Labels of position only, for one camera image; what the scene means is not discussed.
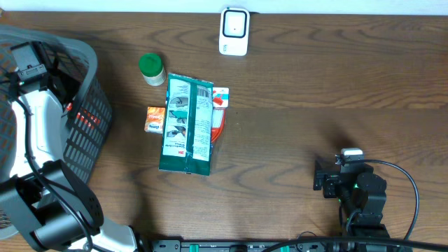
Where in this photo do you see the red dustpan brush package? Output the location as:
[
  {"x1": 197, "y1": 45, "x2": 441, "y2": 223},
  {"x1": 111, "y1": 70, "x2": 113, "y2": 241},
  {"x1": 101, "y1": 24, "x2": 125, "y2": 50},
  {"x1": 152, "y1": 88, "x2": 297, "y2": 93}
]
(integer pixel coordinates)
[{"x1": 211, "y1": 87, "x2": 230, "y2": 144}]

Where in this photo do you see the green grip gloves package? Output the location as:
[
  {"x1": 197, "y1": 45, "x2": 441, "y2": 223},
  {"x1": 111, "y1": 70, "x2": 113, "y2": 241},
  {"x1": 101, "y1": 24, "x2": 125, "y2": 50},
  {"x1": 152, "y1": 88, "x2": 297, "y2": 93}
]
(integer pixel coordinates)
[{"x1": 159, "y1": 73, "x2": 214, "y2": 176}]

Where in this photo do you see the orange snack box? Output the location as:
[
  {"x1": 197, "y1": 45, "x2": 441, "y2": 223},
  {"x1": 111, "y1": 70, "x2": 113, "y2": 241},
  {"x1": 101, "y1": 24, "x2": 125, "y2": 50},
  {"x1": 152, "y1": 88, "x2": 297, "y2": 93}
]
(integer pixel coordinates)
[{"x1": 144, "y1": 106, "x2": 165, "y2": 134}]

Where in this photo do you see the green lid white jar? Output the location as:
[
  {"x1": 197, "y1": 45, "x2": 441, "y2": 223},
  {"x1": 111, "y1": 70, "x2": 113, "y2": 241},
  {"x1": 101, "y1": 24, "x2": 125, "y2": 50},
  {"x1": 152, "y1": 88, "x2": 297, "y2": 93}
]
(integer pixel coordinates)
[{"x1": 139, "y1": 53, "x2": 167, "y2": 86}]

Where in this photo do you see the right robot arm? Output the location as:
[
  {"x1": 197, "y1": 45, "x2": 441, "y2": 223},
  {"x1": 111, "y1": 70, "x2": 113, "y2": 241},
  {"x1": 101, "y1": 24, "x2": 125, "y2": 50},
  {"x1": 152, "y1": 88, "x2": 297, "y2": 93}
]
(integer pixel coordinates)
[{"x1": 313, "y1": 159, "x2": 390, "y2": 238}]

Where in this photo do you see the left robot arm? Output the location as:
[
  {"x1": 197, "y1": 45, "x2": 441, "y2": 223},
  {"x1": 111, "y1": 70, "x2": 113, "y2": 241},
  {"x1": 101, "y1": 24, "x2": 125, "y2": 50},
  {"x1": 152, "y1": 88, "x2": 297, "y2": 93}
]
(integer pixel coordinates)
[{"x1": 1, "y1": 40, "x2": 148, "y2": 251}]

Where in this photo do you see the white barcode scanner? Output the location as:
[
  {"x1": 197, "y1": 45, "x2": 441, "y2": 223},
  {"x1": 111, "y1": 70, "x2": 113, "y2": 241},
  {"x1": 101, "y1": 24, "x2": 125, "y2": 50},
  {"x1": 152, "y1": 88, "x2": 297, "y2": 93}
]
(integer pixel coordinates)
[{"x1": 218, "y1": 7, "x2": 250, "y2": 56}]

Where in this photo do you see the grey plastic mesh basket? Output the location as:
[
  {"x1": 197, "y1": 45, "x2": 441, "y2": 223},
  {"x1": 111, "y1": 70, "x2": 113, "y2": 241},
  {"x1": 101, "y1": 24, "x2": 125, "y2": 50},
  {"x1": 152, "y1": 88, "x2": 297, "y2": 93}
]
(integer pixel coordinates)
[{"x1": 1, "y1": 26, "x2": 112, "y2": 248}]

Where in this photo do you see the red coffee stick sachet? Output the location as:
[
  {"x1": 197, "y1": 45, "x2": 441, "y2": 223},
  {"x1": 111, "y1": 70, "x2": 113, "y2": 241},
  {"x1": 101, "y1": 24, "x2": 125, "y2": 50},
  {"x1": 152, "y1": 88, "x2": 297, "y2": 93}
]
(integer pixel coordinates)
[{"x1": 62, "y1": 102, "x2": 102, "y2": 130}]

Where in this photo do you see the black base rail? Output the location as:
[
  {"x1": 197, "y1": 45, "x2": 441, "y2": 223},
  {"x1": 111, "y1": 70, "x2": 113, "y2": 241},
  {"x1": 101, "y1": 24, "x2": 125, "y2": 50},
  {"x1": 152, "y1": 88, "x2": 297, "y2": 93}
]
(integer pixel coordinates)
[{"x1": 150, "y1": 239, "x2": 413, "y2": 252}]

